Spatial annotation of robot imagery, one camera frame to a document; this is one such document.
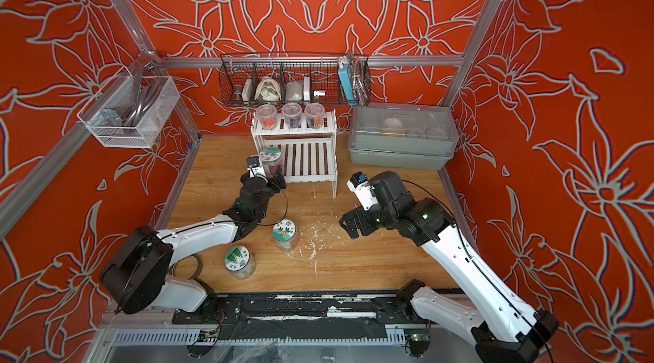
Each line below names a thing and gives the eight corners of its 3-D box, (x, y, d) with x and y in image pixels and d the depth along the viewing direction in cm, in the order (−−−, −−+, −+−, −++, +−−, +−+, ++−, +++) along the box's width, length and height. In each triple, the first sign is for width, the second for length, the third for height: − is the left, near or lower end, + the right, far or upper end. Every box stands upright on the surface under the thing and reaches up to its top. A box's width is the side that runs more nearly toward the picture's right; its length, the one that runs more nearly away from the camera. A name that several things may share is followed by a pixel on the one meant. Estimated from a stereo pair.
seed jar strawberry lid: (275, 251, 86) (270, 242, 80) (277, 229, 91) (274, 219, 85) (296, 251, 86) (293, 242, 80) (297, 229, 91) (295, 219, 85)
